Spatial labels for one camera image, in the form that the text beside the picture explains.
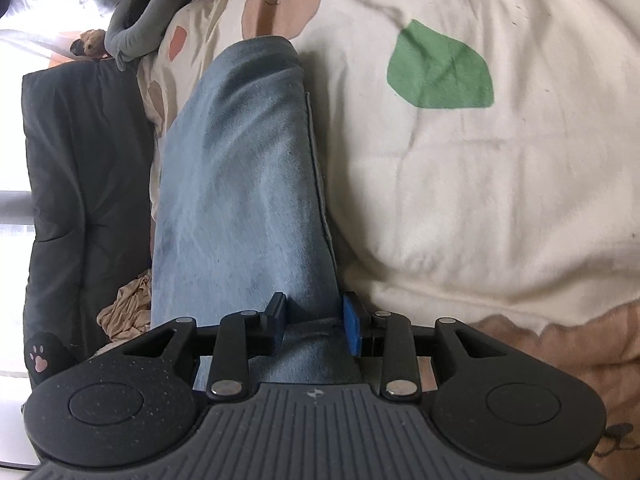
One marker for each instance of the dark grey blanket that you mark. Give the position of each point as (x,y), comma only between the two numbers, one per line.
(89,150)

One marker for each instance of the cream bear print bedsheet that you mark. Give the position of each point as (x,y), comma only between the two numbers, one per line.
(479,159)

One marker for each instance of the light blue denim pants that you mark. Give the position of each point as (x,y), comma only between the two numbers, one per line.
(242,215)

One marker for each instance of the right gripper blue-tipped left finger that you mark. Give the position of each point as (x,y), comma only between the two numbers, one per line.
(238,338)

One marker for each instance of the beige crumpled cloth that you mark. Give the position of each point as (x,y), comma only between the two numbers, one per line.
(129,316)

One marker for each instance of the small brown plush toy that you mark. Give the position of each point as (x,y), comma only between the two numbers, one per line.
(90,44)

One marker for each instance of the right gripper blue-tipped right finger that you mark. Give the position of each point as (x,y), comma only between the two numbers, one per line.
(383,341)

